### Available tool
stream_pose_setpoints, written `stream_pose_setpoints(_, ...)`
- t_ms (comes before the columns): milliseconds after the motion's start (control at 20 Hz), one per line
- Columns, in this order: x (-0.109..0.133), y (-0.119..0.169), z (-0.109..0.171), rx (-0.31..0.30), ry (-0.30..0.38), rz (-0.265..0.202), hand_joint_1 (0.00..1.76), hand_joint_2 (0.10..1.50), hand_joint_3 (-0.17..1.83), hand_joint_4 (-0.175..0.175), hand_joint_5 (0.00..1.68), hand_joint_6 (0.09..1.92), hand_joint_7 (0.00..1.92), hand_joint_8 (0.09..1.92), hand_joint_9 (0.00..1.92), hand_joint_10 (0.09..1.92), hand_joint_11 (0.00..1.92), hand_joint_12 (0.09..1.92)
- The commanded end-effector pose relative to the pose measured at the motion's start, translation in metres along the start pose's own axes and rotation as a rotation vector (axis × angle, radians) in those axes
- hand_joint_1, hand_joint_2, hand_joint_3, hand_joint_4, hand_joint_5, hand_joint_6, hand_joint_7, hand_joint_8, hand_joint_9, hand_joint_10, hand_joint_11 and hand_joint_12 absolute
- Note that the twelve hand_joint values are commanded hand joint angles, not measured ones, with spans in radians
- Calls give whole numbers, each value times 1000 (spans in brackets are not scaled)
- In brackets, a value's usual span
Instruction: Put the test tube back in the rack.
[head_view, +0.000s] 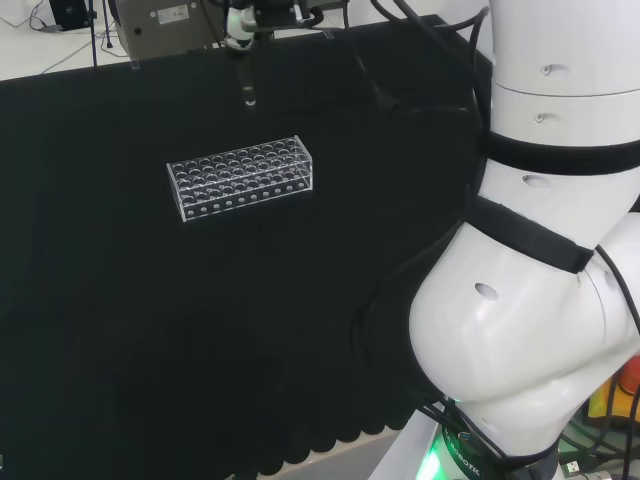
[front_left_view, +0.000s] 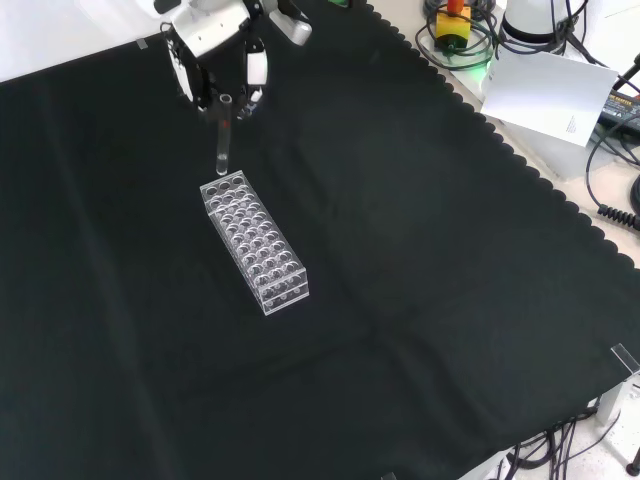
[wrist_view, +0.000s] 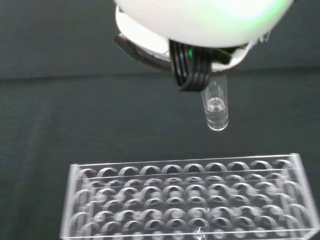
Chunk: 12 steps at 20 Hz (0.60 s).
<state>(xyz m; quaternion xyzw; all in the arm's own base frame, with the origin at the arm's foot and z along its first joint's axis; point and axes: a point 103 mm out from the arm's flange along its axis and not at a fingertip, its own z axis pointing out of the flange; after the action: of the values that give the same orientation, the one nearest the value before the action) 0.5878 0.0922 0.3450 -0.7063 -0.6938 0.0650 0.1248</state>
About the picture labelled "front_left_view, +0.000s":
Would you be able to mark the yellow stop button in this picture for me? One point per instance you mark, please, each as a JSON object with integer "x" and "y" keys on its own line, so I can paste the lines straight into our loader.
{"x": 452, "y": 25}

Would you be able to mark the white bench bracket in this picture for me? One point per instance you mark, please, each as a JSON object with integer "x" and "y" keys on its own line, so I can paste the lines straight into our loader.
{"x": 611, "y": 400}

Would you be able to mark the black power adapter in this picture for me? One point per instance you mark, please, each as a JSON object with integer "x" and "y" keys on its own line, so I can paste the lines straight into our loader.
{"x": 622, "y": 110}

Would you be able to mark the black bench cloth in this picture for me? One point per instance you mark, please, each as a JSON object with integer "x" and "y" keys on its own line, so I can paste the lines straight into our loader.
{"x": 350, "y": 300}

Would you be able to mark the white box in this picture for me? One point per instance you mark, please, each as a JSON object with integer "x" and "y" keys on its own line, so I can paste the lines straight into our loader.
{"x": 555, "y": 155}

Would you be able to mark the clear plastic test tube rack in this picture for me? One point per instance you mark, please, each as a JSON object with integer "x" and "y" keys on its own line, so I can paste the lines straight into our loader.
{"x": 255, "y": 245}

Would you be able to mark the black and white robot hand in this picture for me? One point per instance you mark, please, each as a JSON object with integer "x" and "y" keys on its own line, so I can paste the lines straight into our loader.
{"x": 210, "y": 30}

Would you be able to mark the grey tape strip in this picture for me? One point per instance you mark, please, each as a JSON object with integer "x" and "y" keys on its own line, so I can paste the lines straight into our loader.
{"x": 142, "y": 44}

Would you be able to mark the clear glass test tube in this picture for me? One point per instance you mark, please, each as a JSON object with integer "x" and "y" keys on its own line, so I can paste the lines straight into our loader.
{"x": 223, "y": 135}

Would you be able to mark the pale board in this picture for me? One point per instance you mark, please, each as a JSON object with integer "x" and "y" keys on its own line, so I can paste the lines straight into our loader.
{"x": 545, "y": 95}

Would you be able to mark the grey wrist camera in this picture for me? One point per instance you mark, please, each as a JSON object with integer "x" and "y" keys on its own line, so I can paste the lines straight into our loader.
{"x": 295, "y": 27}

